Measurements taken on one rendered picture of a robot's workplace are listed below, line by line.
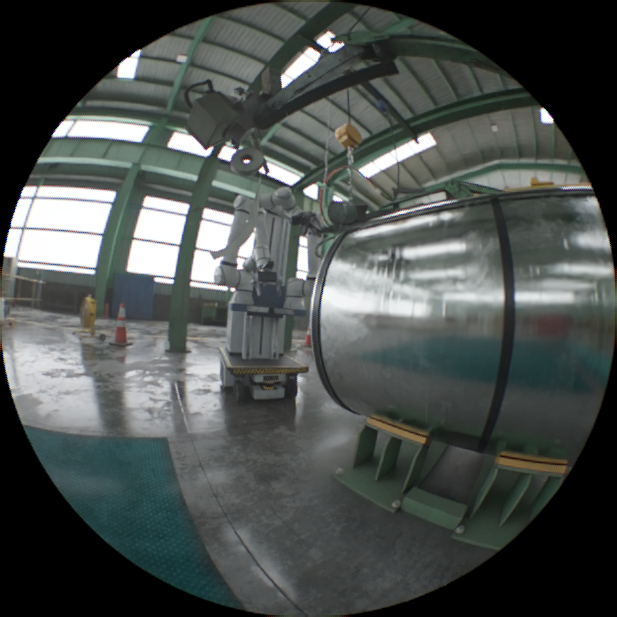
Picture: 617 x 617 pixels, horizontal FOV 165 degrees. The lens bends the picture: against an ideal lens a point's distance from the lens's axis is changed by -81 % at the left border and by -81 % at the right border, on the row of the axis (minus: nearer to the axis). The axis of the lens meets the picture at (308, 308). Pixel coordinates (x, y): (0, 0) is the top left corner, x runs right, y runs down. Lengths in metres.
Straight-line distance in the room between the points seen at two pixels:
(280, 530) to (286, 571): 0.18
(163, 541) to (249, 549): 0.28
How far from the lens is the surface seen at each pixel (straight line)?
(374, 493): 1.03
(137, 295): 10.06
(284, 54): 3.21
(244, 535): 0.87
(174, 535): 0.89
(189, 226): 3.95
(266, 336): 2.03
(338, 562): 0.83
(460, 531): 0.98
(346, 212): 1.23
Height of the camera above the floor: 0.74
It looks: 2 degrees up
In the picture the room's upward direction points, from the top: 5 degrees clockwise
